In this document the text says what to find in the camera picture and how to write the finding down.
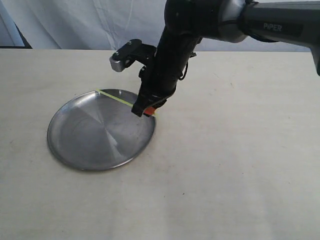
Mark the white backdrop cloth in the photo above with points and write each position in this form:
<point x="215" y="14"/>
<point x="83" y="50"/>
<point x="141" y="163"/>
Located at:
<point x="86" y="24"/>

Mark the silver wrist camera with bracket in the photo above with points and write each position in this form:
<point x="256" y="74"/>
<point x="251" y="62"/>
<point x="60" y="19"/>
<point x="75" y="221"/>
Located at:
<point x="133" y="50"/>

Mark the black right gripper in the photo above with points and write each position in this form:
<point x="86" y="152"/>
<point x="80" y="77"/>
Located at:
<point x="171" y="57"/>

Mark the thin green stick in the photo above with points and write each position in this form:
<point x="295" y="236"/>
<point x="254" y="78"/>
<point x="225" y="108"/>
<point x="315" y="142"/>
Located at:
<point x="125" y="97"/>

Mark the round stainless steel plate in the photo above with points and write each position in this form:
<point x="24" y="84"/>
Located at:
<point x="93" y="132"/>

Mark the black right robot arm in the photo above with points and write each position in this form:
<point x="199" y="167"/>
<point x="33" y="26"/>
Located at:
<point x="187" y="22"/>

